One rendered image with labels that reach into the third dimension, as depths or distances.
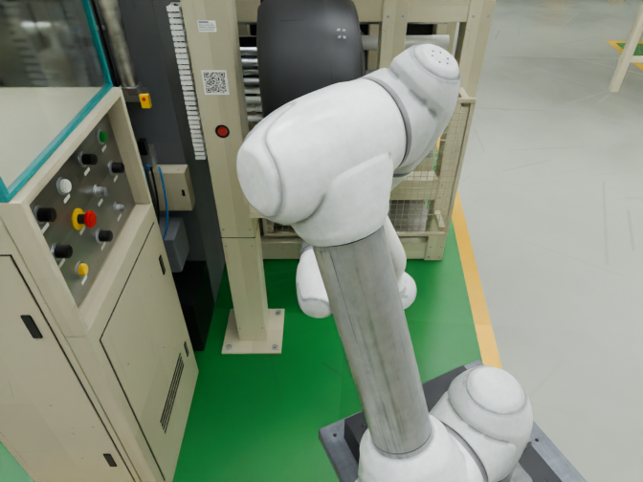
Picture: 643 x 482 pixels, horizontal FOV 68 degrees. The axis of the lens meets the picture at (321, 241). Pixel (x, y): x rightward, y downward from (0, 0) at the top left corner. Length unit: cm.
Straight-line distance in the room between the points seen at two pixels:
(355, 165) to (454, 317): 192
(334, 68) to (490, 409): 90
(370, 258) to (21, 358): 97
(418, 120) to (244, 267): 140
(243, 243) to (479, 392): 118
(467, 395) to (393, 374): 24
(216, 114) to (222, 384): 115
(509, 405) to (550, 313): 172
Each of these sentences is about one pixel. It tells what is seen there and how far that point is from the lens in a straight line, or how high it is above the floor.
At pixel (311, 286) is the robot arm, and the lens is 108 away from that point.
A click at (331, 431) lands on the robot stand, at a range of 126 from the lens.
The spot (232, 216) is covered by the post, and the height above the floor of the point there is 72.
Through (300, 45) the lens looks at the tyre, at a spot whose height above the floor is 136.
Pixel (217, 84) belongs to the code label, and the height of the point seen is 121.
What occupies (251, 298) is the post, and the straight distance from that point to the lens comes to 206.
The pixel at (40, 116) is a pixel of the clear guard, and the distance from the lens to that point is 114.
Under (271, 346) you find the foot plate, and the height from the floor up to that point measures 1.
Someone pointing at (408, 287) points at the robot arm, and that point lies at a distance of 115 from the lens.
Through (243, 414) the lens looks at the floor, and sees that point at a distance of 206.
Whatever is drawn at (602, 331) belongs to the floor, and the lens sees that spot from 264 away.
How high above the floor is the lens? 175
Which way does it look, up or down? 39 degrees down
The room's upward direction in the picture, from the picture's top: straight up
